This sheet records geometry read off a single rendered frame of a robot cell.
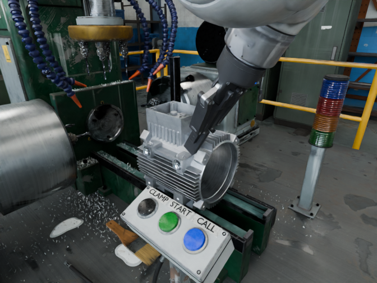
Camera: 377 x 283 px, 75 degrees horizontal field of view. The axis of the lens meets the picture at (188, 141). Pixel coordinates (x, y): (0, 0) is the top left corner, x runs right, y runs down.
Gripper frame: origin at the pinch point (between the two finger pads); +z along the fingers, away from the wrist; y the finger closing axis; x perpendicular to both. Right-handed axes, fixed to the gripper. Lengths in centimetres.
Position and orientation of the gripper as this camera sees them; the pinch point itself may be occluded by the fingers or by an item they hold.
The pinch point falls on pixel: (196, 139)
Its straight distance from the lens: 52.0
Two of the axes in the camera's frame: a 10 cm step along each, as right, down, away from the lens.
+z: -3.7, 6.5, 6.6
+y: -6.6, 3.1, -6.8
